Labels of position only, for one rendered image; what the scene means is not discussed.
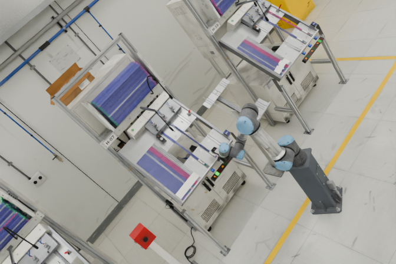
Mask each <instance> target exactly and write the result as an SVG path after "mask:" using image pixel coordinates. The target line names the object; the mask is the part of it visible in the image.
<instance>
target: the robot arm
mask: <svg viewBox="0 0 396 264"><path fill-rule="evenodd" d="M258 114H259V110H258V108H257V106H256V105H254V104H252V103H248V104H245V105H244V106H243V108H242V110H241V112H240V115H239V118H238V120H237V123H236V127H237V130H238V131H239V132H238V135H237V139H236V142H235V145H234V147H232V146H229V145H228V144H227V143H221V144H220V146H219V148H216V147H213V148H212V149H211V151H212V153H214V154H217V155H218V158H217V161H219V162H222V163H223V164H225V165H226V162H227V161H229V159H230V158H231V157H233V158H236V159H239V160H242V159H243V156H244V154H245V151H244V150H243V149H244V146H245V143H246V140H247V137H248V136H252V137H253V138H254V139H255V140H256V141H257V142H258V143H259V144H260V145H261V146H262V147H263V148H264V149H265V150H266V151H267V152H268V153H269V154H270V155H271V158H272V160H273V161H274V162H275V167H276V168H277V169H279V170H283V171H287V170H290V169H291V168H292V167H299V166H301V165H303V164H304V163H305V162H306V161H307V158H308V155H307V153H306V152H305V151H304V150H302V149H301V148H300V147H299V146H298V144H297V143H296V141H295V139H294V138H293V137H292V136H290V135H285V136H282V137H281V138H280V139H279V140H278V143H276V142H275V141H274V140H273V138H272V137H271V136H270V135H269V134H268V133H267V132H266V131H265V130H264V129H263V128H262V127H261V126H260V125H261V124H260V122H259V121H258V120H257V117H258Z"/></svg>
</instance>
